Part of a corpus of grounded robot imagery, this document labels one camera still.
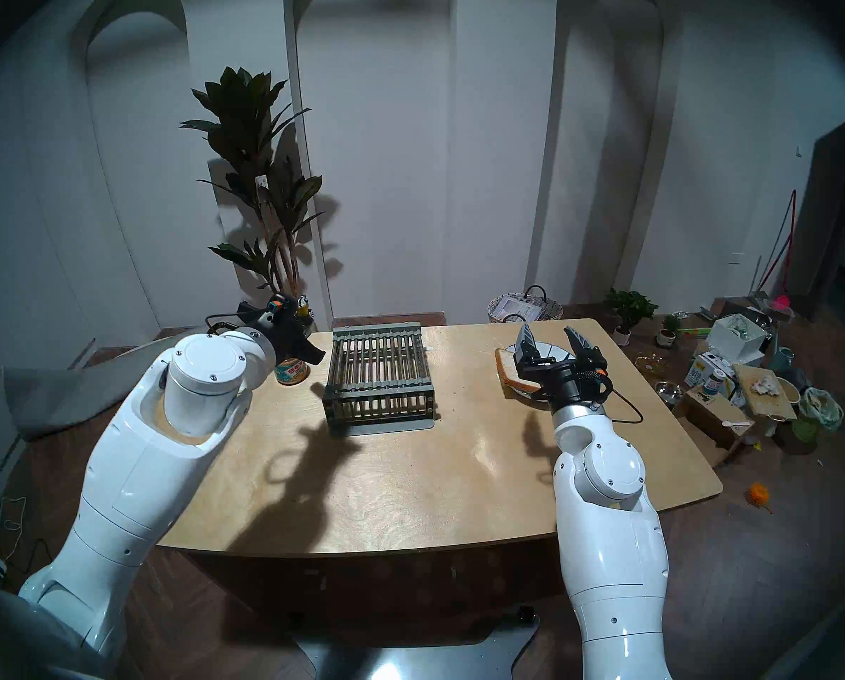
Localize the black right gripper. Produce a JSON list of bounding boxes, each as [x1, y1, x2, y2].
[[513, 323, 612, 411]]

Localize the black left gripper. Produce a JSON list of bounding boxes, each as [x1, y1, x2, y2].
[[238, 296, 326, 366]]

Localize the blue striped white bowl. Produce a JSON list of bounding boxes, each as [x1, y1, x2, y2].
[[504, 339, 586, 403]]

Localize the white bread slice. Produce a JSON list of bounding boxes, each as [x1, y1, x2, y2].
[[495, 348, 538, 396]]

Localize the small bushy potted plant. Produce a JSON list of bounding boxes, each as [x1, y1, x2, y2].
[[605, 288, 658, 346]]

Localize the grey slatted dish rack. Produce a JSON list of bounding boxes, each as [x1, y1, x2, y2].
[[322, 322, 437, 437]]

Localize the white printed carton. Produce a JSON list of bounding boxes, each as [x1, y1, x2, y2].
[[685, 351, 742, 403]]

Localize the brown wooden box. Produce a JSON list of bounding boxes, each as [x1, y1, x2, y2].
[[674, 386, 755, 467]]

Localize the white square box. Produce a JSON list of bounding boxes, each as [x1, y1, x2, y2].
[[706, 314, 769, 366]]

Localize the tall potted leafy plant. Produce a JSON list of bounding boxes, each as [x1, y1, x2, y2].
[[180, 67, 324, 334]]

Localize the wooden cutting board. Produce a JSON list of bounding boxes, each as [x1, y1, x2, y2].
[[733, 363, 797, 422]]

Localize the dark wooden door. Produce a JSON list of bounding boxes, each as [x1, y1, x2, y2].
[[791, 108, 845, 318]]

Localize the wicker basket with handle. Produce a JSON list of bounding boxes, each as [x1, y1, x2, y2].
[[486, 285, 565, 324]]

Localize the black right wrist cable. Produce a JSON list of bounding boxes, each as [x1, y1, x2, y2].
[[596, 381, 644, 425]]

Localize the red handled broom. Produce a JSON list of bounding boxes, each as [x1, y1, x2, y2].
[[752, 190, 797, 317]]

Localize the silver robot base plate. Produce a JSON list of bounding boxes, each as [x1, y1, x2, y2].
[[295, 604, 540, 680]]

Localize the thin floor cable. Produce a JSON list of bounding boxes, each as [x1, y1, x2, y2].
[[0, 466, 51, 566]]

